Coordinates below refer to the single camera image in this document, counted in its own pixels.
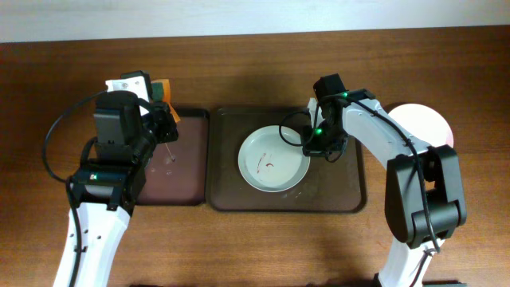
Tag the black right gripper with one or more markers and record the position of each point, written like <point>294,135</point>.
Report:
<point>311,149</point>

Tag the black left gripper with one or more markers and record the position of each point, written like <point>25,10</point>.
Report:
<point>164,117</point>

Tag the orange green scrub sponge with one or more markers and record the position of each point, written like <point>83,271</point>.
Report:
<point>161,91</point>

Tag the white plate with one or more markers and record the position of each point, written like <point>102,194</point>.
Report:
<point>425,123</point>
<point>270,161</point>

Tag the white plate front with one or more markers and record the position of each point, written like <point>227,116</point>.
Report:
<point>425,123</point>

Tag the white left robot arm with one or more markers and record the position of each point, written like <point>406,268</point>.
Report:
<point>103,191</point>

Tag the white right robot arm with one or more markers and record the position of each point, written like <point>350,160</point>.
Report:
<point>424,197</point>

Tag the small brown tray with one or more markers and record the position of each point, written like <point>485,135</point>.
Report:
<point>176,174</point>

